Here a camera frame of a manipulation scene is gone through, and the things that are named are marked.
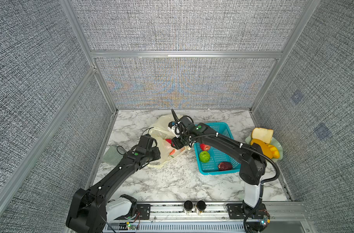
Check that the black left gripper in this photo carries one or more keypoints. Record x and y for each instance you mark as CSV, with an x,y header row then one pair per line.
x,y
157,154

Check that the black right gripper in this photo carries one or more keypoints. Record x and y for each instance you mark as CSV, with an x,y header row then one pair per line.
x,y
176,144

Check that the yellowish printed plastic bag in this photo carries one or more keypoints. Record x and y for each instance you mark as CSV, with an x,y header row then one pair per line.
x,y
160,133

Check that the green apple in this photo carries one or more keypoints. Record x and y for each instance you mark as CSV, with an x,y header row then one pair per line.
x,y
204,157

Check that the dark red apple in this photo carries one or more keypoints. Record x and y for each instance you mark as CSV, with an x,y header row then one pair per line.
x,y
223,166

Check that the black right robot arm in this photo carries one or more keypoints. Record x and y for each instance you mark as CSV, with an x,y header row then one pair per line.
x,y
190,129

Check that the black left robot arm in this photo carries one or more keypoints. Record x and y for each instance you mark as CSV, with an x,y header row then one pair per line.
x,y
88,213

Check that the green mesh cloth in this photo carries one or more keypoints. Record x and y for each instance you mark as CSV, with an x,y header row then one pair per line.
x,y
112,156

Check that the teal plastic basket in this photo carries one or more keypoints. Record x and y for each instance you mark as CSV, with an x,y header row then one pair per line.
x,y
216,156

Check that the left black knob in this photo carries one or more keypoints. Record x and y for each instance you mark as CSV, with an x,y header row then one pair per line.
x,y
187,207

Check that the black knob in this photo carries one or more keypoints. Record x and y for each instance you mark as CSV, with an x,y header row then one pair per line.
x,y
187,207
200,207

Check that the right black knob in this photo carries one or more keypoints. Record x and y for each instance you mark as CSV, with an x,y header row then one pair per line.
x,y
200,207

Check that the green circuit board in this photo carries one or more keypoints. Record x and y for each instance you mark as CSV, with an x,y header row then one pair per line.
x,y
128,226

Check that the bread slice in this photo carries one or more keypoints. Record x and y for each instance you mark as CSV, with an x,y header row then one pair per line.
x,y
265,135

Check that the round orange bun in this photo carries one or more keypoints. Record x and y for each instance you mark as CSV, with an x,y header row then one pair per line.
x,y
264,147

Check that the light green plate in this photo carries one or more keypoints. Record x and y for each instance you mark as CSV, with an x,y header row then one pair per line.
x,y
275,143

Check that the yellow fruit pieces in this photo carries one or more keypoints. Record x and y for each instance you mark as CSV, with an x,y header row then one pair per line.
x,y
275,154

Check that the right circuit board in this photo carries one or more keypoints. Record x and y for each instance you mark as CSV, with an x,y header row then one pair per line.
x,y
262,223

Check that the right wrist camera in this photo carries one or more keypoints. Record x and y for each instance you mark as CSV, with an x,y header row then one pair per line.
x,y
175,128

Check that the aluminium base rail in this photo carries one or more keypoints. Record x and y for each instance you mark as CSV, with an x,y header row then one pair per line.
x,y
169,217

